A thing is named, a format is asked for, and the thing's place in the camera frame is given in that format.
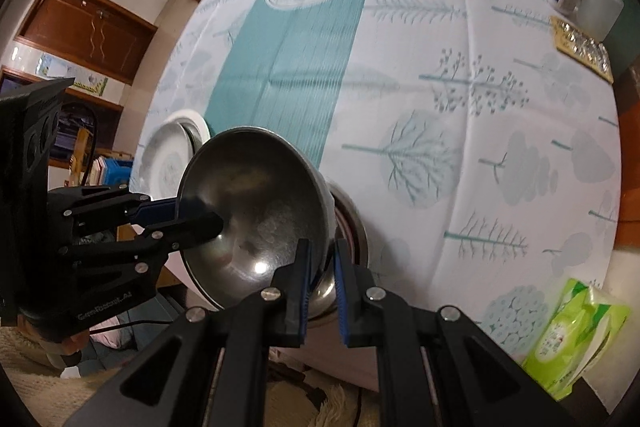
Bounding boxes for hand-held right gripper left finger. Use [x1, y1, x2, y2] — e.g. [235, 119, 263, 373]
[62, 238, 316, 427]

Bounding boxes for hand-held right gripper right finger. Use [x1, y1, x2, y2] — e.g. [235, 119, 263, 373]
[334, 238, 576, 427]

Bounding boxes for translucent plastic bottle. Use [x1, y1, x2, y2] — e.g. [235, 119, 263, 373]
[577, 0, 623, 42]

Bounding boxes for black cable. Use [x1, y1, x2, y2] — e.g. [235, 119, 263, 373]
[90, 317, 182, 334]

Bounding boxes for teal tree print tablecloth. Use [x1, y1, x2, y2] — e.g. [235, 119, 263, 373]
[129, 0, 623, 408]

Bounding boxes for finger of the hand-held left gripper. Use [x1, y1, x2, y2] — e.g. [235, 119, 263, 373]
[57, 212, 224, 266]
[47, 184, 181, 228]

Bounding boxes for wooden cabinet door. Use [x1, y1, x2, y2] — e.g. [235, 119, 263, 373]
[14, 0, 158, 85]

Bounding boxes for blue crate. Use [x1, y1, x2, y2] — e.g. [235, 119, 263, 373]
[102, 157, 135, 182]

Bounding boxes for white plate with grey pattern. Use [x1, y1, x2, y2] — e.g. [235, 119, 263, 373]
[129, 117, 201, 214]

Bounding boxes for colourful wall sticker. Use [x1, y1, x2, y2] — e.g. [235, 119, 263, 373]
[37, 52, 110, 96]

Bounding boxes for white plate with black ring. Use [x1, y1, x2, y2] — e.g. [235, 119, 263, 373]
[165, 108, 211, 152]

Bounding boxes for green wet wipes pack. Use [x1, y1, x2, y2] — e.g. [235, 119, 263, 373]
[520, 277, 632, 400]

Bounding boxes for foil blister pack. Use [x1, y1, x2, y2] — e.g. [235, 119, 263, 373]
[549, 16, 615, 84]

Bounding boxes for person's left hand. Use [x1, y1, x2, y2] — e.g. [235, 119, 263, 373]
[30, 327, 93, 358]

